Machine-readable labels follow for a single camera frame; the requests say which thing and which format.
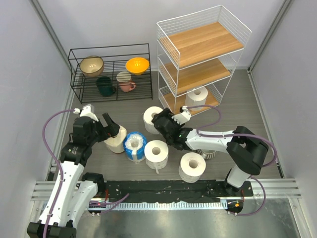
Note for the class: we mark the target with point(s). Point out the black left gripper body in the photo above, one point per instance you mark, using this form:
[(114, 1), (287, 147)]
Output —
[(99, 133)]

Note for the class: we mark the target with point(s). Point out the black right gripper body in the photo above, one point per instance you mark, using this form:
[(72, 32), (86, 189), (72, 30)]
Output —
[(167, 113)]

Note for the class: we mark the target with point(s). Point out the cream squashed paper towel roll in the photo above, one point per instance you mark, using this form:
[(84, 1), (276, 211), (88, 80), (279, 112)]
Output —
[(115, 144)]

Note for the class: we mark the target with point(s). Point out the dotted white paper towel roll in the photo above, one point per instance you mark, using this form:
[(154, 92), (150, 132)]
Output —
[(192, 166)]

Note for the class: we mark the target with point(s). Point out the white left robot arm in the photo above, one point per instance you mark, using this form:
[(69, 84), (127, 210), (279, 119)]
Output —
[(66, 205)]

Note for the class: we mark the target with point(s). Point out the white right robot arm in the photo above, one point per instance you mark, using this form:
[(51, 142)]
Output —
[(247, 150)]

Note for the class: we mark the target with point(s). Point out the blue wrapped paper towel roll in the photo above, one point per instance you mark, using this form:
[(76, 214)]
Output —
[(134, 145)]

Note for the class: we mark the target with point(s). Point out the grey ribbed mug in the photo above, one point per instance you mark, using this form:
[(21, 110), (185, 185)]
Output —
[(206, 154)]

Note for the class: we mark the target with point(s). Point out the pink mug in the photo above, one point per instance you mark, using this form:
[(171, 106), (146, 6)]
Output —
[(127, 86)]

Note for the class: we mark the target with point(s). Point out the dark green mug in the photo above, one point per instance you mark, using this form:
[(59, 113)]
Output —
[(105, 86)]

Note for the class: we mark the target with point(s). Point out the cream round lid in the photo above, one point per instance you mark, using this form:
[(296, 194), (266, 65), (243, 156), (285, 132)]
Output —
[(123, 76)]

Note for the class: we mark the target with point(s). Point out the beige ceramic bowl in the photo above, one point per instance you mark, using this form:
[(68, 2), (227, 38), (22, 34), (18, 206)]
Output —
[(92, 66)]

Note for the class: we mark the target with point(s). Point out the orange bowl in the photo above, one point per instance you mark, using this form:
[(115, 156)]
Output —
[(137, 66)]

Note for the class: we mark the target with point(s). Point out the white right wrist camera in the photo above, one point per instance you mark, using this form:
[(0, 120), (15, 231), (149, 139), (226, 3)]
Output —
[(183, 117)]

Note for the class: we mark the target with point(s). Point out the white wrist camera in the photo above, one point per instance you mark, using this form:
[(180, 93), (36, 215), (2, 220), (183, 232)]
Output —
[(183, 117), (87, 111)]

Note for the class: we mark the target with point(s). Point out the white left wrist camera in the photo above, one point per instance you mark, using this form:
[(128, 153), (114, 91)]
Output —
[(87, 111)]

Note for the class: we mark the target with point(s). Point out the black wire dish rack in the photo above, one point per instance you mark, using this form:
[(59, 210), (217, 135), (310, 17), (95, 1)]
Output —
[(115, 58)]

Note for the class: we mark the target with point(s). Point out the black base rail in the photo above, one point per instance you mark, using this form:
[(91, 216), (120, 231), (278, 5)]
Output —
[(168, 191)]

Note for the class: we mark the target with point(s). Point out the white cable duct strip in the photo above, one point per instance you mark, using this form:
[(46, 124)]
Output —
[(171, 206)]

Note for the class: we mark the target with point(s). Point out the white wire wooden shelf unit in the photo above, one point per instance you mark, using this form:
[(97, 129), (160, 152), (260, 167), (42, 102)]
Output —
[(201, 49)]

